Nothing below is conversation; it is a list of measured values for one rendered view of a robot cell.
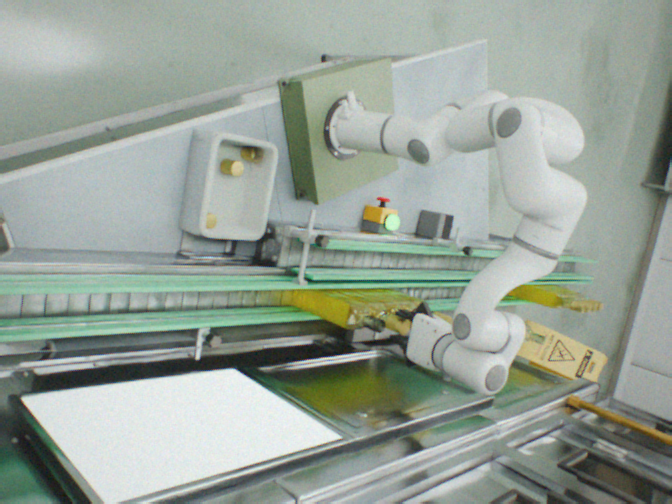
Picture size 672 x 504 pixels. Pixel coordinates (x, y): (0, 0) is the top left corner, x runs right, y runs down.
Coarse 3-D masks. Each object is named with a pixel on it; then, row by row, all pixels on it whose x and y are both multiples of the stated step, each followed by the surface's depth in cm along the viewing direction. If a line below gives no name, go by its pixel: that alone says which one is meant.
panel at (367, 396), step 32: (352, 352) 140; (384, 352) 147; (96, 384) 96; (288, 384) 114; (320, 384) 117; (352, 384) 121; (384, 384) 124; (416, 384) 128; (448, 384) 132; (32, 416) 81; (320, 416) 101; (352, 416) 105; (384, 416) 107; (416, 416) 108; (448, 416) 115; (320, 448) 89; (352, 448) 95; (64, 480) 71; (224, 480) 76; (256, 480) 80
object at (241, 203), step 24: (216, 144) 118; (240, 144) 128; (264, 144) 127; (216, 168) 128; (264, 168) 131; (216, 192) 129; (240, 192) 134; (264, 192) 131; (216, 216) 131; (240, 216) 136; (264, 216) 132
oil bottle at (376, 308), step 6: (330, 288) 138; (336, 288) 138; (342, 288) 140; (342, 294) 135; (348, 294) 135; (354, 294) 136; (360, 300) 131; (366, 300) 132; (372, 300) 133; (372, 306) 129; (378, 306) 130; (384, 306) 131; (372, 312) 128; (378, 312) 129
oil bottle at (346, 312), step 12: (300, 300) 136; (312, 300) 133; (324, 300) 130; (336, 300) 128; (348, 300) 129; (312, 312) 133; (324, 312) 130; (336, 312) 128; (348, 312) 125; (360, 312) 124; (348, 324) 125
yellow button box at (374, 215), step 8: (368, 208) 167; (376, 208) 165; (384, 208) 165; (368, 216) 167; (376, 216) 165; (384, 216) 164; (368, 224) 167; (376, 224) 165; (384, 232) 166; (392, 232) 168
